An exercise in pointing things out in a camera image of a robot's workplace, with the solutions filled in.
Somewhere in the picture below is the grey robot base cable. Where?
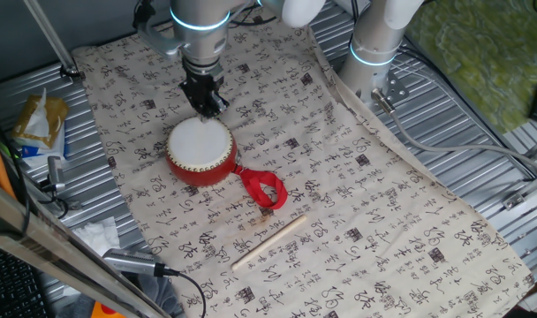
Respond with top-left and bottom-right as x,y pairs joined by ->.
370,87 -> 537,178

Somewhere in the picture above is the aluminium frame pole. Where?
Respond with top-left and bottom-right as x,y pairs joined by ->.
22,0 -> 86,82

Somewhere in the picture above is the red ribbon strap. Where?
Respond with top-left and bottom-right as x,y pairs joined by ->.
232,163 -> 290,211

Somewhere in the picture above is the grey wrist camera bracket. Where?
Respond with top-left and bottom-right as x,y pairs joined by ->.
134,12 -> 185,61

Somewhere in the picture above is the black camera cable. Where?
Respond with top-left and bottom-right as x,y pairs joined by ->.
162,267 -> 208,318
38,183 -> 72,221

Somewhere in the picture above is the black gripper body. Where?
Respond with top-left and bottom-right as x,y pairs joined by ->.
182,64 -> 224,96

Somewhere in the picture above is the beige calligraphy print cloth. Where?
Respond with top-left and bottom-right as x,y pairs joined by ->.
72,8 -> 537,318

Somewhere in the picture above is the aluminium bar with bracket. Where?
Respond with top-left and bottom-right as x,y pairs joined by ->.
501,167 -> 537,211

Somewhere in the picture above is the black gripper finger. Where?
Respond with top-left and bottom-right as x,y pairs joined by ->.
204,83 -> 230,119
178,83 -> 207,118

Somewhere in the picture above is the red drum with white skin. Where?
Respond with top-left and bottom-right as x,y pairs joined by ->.
164,115 -> 239,187

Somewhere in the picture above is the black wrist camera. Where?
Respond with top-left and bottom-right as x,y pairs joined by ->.
132,0 -> 158,30

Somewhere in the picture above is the wooden drumstick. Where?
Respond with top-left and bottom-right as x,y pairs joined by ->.
231,214 -> 308,271

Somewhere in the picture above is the orange emergency stop button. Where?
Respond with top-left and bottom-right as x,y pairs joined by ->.
90,301 -> 128,318

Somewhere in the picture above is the grey depth camera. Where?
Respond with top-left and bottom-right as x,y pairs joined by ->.
46,155 -> 66,193
102,247 -> 179,279

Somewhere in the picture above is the crumpled white tissue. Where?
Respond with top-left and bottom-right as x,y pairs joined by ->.
72,216 -> 122,257

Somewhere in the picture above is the black keyboard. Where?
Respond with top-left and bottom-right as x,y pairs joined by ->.
0,241 -> 49,318

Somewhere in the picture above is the yellow tissue pack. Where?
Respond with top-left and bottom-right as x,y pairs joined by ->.
11,87 -> 70,167

